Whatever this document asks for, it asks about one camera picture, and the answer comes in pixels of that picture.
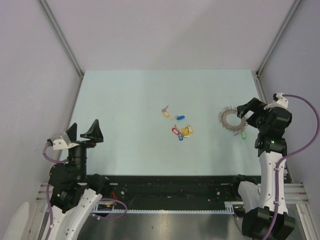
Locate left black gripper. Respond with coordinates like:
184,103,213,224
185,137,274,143
66,118,103,179

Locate green tag key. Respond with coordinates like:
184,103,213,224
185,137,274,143
234,130,247,140

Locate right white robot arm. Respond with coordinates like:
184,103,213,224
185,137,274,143
230,97,296,240

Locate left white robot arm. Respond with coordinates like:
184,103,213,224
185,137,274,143
42,119,112,240

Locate yellow tag key right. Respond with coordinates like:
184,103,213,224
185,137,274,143
186,124,194,134

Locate yellow tag key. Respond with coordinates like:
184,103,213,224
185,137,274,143
186,124,194,134
181,128,189,136
161,105,170,118

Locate yellow tag key left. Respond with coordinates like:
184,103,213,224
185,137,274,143
181,128,189,136

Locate blue tag key near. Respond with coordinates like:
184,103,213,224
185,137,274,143
177,132,184,141

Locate blue tag key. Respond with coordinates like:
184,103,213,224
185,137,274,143
171,115,185,121
177,132,184,141

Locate blue tag key far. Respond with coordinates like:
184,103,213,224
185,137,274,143
171,115,185,121

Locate red tag key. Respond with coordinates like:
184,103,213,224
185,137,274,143
171,125,180,136

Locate yellow tag key far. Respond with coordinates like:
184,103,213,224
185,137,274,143
161,105,170,118

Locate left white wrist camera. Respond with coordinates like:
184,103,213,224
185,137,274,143
47,132,79,151

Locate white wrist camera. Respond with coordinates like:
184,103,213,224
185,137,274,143
263,92,289,110
47,132,79,151

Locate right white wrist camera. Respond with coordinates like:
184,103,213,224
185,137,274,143
263,92,289,110

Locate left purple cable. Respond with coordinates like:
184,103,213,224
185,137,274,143
41,143,63,240

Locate purple cable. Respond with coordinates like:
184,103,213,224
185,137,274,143
262,93,318,240
41,143,63,240

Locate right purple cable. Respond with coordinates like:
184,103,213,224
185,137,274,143
262,93,318,240

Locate left aluminium rail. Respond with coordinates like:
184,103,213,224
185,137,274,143
35,182,54,202

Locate aluminium rail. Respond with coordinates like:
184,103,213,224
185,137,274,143
251,71,309,205
35,182,54,202

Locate right aluminium rail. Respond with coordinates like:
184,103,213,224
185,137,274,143
251,71,309,205

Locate grey slotted cable duct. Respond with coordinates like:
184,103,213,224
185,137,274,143
92,201,244,215

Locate right aluminium frame post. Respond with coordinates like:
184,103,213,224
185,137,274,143
255,0,304,77

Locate aluminium frame post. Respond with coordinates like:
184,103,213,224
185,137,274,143
37,0,84,80
255,0,304,77

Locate left aluminium frame post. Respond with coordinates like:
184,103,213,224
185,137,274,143
37,0,84,80

